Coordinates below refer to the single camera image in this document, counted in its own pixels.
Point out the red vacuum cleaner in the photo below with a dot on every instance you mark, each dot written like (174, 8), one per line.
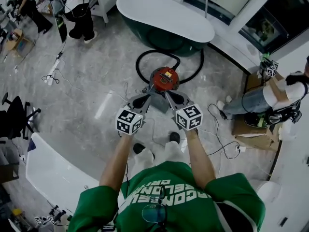
(165, 78)

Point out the person's right forearm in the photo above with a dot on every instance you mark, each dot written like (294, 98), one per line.
(200, 158)

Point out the person in white shirt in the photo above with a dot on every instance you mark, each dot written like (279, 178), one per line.
(166, 153)

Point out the standing bathtub faucet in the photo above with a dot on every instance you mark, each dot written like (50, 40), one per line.
(207, 1)

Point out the white toilet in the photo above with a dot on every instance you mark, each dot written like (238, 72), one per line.
(268, 192)

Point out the black framed window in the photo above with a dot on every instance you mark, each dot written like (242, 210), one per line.
(270, 20)

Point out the black bathtub faucet set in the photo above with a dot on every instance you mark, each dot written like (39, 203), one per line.
(60, 215)

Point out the person's left black shoe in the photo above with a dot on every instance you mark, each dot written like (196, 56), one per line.
(139, 148)

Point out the person's black shoe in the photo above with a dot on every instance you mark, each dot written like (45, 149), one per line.
(175, 137)
(139, 148)

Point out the black office chair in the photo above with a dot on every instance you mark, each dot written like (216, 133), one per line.
(14, 117)

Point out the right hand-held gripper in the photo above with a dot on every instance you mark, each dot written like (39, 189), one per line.
(189, 117)

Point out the green bathtub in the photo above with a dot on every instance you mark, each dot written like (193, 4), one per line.
(164, 16)

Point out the spare hand-held gripper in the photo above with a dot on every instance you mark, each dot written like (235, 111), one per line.
(46, 220)

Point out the black framed glasses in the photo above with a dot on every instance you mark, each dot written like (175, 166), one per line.
(154, 213)

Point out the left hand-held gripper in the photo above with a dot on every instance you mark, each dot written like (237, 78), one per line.
(128, 122)

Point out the person's right black shoe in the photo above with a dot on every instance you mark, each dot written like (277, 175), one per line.
(175, 137)

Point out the grey dust bag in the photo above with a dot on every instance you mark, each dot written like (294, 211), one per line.
(159, 103)

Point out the white power strip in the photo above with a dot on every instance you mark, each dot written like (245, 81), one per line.
(240, 149)

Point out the white bathtub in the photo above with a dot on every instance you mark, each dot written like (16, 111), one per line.
(55, 168)

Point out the small open cardboard box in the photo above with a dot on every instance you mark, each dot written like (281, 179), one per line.
(19, 43)

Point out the person's green shirt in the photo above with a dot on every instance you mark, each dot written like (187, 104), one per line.
(96, 209)

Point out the person's left forearm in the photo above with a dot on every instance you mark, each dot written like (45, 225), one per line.
(116, 163)

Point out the black green panel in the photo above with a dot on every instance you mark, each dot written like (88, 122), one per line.
(256, 121)
(61, 29)

